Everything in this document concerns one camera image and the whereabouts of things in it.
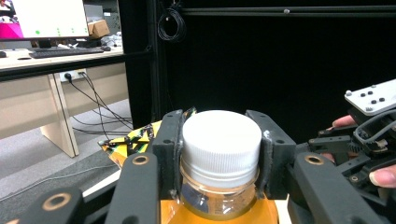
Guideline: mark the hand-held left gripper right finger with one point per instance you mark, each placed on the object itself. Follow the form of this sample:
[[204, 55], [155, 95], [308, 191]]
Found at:
[[277, 161]]

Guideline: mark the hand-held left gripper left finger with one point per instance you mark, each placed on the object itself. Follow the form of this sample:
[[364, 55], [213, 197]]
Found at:
[[169, 146]]

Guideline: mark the orange juice bottle white cap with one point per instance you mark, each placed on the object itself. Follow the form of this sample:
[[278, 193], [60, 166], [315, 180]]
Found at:
[[221, 146]]

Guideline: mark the black curtain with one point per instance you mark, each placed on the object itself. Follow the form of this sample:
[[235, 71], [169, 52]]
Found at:
[[280, 62]]

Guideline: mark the white power socket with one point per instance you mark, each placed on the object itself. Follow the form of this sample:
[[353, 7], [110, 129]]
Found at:
[[73, 75]]

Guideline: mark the cardboard box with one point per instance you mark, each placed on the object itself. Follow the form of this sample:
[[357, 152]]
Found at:
[[99, 28]]

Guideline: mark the black keyboard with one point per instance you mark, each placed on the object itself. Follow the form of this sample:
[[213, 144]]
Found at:
[[65, 53]]

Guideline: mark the beige desk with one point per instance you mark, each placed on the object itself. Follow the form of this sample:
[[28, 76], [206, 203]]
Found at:
[[25, 102]]

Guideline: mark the computer monitor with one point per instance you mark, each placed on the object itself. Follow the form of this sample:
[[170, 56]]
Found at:
[[49, 18]]

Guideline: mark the black frame post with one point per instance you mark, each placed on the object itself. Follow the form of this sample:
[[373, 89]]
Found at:
[[140, 62]]

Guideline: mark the black frame bar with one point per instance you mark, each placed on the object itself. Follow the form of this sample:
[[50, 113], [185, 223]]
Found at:
[[280, 11]]

